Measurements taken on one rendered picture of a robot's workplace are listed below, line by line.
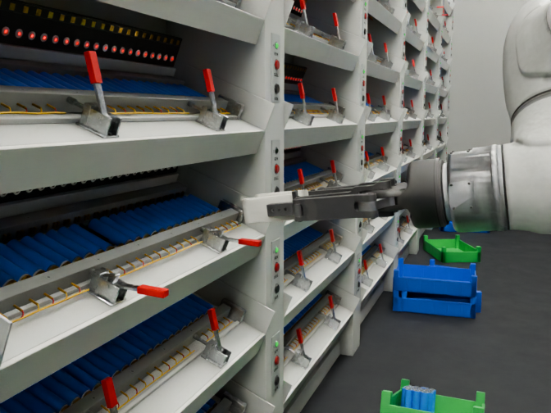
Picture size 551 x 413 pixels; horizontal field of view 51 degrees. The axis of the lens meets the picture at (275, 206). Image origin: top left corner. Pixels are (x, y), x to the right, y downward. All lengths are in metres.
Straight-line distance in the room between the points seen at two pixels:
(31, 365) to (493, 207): 0.47
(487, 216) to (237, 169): 0.56
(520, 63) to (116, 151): 0.45
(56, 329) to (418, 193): 0.40
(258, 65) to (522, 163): 0.57
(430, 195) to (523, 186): 0.09
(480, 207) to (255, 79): 0.55
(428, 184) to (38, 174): 0.39
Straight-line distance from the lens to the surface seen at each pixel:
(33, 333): 0.62
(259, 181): 1.04
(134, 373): 0.86
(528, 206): 0.60
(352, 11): 1.73
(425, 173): 0.62
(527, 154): 0.61
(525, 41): 0.69
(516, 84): 0.68
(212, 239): 0.91
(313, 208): 0.62
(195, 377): 0.93
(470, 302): 2.31
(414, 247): 3.16
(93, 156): 0.64
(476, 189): 0.60
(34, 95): 0.66
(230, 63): 1.06
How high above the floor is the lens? 0.74
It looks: 9 degrees down
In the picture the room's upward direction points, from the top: straight up
